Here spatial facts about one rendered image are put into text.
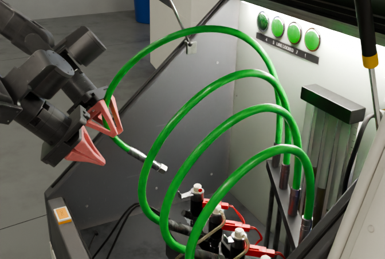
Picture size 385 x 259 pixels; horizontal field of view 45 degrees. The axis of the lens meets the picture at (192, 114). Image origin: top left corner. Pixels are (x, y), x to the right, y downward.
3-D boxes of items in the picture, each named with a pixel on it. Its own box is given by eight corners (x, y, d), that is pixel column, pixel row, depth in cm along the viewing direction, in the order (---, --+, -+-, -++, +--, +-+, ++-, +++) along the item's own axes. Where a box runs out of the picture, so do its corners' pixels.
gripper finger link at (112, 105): (135, 120, 99) (107, 87, 99) (122, 128, 92) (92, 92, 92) (114, 140, 101) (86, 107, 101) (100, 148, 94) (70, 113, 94)
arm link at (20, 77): (-44, 78, 69) (-21, 119, 66) (4, 24, 67) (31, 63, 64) (15, 94, 80) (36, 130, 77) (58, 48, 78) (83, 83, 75)
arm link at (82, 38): (30, 40, 99) (20, 40, 91) (70, 6, 99) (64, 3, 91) (69, 82, 102) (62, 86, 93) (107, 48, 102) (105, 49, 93)
